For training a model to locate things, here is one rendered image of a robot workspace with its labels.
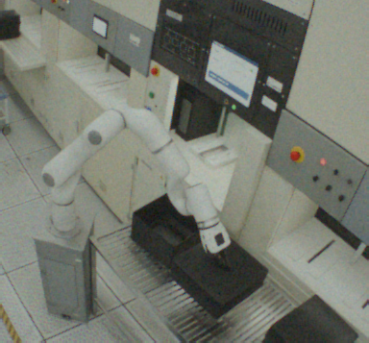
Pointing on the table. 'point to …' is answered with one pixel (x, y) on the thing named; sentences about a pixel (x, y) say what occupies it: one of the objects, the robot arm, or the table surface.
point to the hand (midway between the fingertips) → (222, 260)
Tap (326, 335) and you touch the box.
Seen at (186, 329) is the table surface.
